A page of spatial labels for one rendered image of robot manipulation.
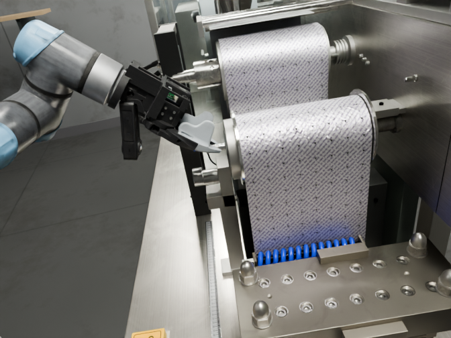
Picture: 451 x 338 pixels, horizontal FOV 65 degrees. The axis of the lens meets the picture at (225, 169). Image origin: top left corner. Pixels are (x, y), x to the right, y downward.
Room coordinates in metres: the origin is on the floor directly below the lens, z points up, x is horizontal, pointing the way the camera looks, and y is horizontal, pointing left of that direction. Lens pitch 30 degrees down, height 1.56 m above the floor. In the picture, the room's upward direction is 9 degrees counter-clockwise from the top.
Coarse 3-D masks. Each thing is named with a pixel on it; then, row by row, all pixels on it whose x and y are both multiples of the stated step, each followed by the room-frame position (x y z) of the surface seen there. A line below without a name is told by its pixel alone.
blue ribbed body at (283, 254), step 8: (336, 240) 0.54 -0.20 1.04; (344, 240) 0.54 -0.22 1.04; (352, 240) 0.53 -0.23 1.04; (296, 248) 0.54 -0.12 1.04; (304, 248) 0.54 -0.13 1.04; (312, 248) 0.53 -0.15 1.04; (320, 248) 0.53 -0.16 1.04; (264, 256) 0.54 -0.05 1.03; (272, 256) 0.54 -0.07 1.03; (280, 256) 0.53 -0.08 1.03; (288, 256) 0.53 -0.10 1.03; (296, 256) 0.53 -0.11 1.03; (304, 256) 0.52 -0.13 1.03; (312, 256) 0.52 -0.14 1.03; (264, 264) 0.53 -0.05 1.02
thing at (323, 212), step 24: (288, 192) 0.56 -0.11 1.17; (312, 192) 0.56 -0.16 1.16; (336, 192) 0.56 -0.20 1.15; (360, 192) 0.56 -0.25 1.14; (264, 216) 0.56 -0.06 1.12; (288, 216) 0.56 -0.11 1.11; (312, 216) 0.56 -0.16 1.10; (336, 216) 0.56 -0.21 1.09; (360, 216) 0.56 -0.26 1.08; (264, 240) 0.56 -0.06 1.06; (288, 240) 0.56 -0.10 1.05; (312, 240) 0.56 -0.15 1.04
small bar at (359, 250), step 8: (328, 248) 0.52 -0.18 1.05; (336, 248) 0.51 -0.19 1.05; (344, 248) 0.51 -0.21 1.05; (352, 248) 0.51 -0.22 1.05; (360, 248) 0.50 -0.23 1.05; (320, 256) 0.50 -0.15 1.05; (328, 256) 0.50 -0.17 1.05; (336, 256) 0.50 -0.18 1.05; (344, 256) 0.50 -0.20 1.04; (352, 256) 0.50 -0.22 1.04; (360, 256) 0.50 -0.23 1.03
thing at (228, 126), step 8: (224, 120) 0.63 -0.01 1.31; (224, 128) 0.60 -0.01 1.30; (232, 128) 0.60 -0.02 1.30; (232, 136) 0.58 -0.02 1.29; (232, 144) 0.57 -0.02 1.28; (232, 152) 0.57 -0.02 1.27; (232, 160) 0.56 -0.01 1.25; (232, 168) 0.56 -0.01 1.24; (232, 176) 0.58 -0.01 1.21; (240, 176) 0.59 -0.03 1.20
